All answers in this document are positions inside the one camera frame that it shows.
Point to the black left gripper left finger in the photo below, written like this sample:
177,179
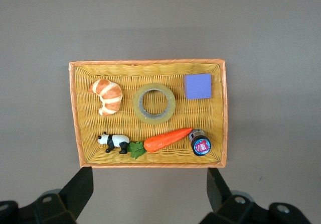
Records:
75,196

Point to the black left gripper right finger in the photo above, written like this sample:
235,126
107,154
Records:
223,199

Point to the clear yellowish tape roll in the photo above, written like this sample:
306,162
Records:
154,120

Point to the yellow wicker basket orange rim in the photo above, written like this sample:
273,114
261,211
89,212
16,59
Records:
175,118

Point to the small bottle with blue lid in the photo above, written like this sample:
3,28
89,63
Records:
200,146

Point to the toy panda figure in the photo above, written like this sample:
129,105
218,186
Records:
115,139

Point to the toy carrot with green leaves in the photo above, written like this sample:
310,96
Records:
165,138

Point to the toy croissant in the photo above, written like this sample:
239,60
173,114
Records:
110,93

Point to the purple foam cube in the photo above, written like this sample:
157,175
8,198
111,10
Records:
198,86

